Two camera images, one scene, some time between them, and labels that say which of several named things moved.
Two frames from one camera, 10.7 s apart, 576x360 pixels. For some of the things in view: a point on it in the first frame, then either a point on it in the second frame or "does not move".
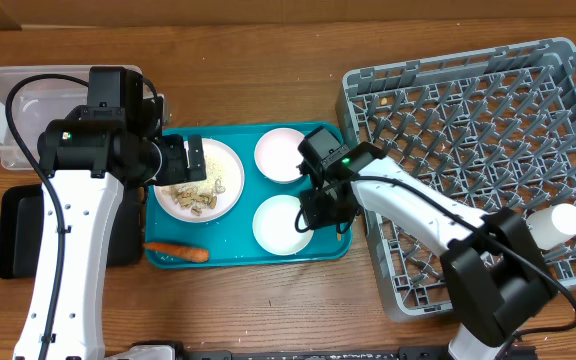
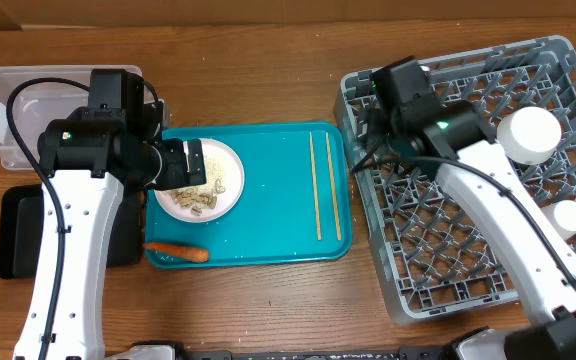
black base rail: (315, 353) does not move
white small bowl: (274, 226) → (529, 135)
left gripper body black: (173, 168) does not move
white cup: (553, 226) does not move
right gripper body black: (328, 209) → (376, 132)
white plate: (231, 167) does not move
